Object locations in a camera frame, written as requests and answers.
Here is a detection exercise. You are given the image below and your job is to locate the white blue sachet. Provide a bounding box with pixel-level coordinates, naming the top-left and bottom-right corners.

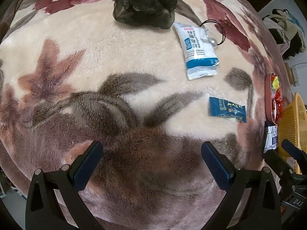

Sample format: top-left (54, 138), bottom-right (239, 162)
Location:
top-left (173, 22), bottom-right (220, 80)

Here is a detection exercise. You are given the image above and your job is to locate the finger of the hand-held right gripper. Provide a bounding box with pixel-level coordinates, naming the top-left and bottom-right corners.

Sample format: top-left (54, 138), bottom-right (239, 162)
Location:
top-left (263, 149), bottom-right (296, 181)
top-left (281, 139), bottom-right (307, 166)

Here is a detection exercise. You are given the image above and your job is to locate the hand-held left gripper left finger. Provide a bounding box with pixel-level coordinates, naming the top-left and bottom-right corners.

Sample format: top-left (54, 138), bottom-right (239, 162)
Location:
top-left (25, 140), bottom-right (106, 230)

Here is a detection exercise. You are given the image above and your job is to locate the pile of clothes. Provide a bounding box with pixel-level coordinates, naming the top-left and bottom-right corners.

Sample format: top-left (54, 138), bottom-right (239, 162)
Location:
top-left (261, 8), bottom-right (307, 59)

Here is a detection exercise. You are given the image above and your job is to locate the pile of wrapped candies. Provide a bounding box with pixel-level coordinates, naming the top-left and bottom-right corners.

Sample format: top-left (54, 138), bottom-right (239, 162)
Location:
top-left (270, 74), bottom-right (284, 121)

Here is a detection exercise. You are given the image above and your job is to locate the floral plush blanket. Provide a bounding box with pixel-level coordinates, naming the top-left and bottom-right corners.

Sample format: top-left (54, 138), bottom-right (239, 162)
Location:
top-left (0, 0), bottom-right (292, 226)

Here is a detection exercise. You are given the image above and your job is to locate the blue plastic packet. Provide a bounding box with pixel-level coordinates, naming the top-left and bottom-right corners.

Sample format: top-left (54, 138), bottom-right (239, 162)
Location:
top-left (208, 96), bottom-right (247, 123)

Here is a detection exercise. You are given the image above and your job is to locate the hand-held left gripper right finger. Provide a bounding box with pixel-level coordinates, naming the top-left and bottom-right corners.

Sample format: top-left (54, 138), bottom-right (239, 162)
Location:
top-left (199, 141), bottom-right (281, 230)

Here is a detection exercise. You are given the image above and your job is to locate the black organza scrunchie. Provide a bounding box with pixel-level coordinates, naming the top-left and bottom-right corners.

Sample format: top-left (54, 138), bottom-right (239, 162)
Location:
top-left (109, 0), bottom-right (184, 30)

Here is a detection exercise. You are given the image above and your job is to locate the black hair tie with pearl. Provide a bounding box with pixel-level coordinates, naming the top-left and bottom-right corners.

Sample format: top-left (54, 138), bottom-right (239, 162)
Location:
top-left (199, 19), bottom-right (227, 49)

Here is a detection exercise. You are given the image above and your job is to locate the orange plastic basket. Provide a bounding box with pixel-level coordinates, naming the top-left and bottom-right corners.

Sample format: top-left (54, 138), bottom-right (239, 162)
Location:
top-left (278, 92), bottom-right (307, 175)

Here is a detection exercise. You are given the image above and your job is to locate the pink plastic tray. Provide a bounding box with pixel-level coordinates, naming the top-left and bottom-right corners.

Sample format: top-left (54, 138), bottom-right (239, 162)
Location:
top-left (264, 73), bottom-right (283, 125)

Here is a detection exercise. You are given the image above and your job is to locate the blue white wet wipes packet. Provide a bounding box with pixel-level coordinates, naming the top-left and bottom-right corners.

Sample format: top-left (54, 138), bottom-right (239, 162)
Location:
top-left (263, 125), bottom-right (280, 154)

